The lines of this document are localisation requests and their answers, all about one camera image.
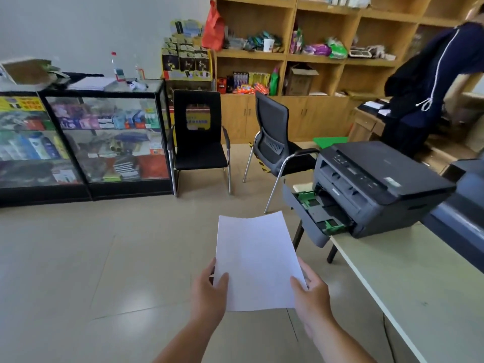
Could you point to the person's right hand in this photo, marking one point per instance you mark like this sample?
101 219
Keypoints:
314 302

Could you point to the person's left hand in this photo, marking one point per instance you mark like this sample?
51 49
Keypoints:
206 298

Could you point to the person's right thumb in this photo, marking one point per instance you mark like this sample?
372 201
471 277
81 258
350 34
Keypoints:
298 286

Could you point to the person's left thumb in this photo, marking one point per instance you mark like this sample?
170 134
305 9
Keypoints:
222 285

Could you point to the white paper sheet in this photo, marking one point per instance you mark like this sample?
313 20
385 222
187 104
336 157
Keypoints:
257 257

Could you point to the person's right forearm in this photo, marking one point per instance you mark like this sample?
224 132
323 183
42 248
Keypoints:
338 344

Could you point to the person's left forearm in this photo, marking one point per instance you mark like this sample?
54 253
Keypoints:
189 344

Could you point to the grey printer paper tray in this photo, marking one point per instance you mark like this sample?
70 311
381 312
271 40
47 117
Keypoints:
314 219

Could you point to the dark grey laser printer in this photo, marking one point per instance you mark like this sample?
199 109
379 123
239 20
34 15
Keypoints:
382 181

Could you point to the black chair with metal legs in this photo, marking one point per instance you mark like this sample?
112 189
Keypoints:
198 147

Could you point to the grey mesh office chair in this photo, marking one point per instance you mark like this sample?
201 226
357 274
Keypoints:
274 143

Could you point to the green folder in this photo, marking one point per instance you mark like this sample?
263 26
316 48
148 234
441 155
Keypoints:
331 142

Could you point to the wooden desk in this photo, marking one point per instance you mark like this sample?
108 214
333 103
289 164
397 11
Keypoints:
368 126

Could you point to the dark grey office machine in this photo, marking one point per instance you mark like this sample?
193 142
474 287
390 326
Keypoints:
459 219

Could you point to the wooden shelf unit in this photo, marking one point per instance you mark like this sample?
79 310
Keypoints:
325 109

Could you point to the white papers on desk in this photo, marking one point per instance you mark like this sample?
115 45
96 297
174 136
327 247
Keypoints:
378 108

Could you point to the red box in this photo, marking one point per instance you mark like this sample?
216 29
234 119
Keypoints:
221 86

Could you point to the row of toothbrush packs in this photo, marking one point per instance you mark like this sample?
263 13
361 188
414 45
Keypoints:
251 83

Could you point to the green detergent bottle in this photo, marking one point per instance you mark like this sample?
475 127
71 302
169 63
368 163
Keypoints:
273 83

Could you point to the open cardboard box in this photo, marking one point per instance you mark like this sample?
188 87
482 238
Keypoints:
299 81

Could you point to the small clear bottle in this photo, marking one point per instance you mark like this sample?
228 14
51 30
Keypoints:
140 73

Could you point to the yellow black packet display stand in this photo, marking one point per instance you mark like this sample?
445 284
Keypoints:
187 60

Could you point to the glass display cabinet with sign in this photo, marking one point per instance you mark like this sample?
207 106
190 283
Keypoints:
34 154

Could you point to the purple snack packets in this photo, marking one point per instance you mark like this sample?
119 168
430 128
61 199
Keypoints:
317 49

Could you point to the clear bottle with red cap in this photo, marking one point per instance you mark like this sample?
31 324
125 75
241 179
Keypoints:
118 71

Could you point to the stack of white papers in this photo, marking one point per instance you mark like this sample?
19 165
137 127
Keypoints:
92 83

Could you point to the green white plastic packet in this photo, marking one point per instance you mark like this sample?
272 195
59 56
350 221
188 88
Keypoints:
337 49

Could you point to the white paper cup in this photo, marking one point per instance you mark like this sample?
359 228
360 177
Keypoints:
269 45

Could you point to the pile of mixed packets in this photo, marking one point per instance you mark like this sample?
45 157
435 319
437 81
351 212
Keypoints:
251 42

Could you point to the red plastic bag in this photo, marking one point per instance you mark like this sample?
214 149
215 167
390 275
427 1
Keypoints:
213 32

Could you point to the yellow cabinet sign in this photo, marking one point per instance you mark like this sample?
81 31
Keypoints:
22 103

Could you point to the flat cardboard box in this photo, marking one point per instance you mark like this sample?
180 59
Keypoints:
28 71

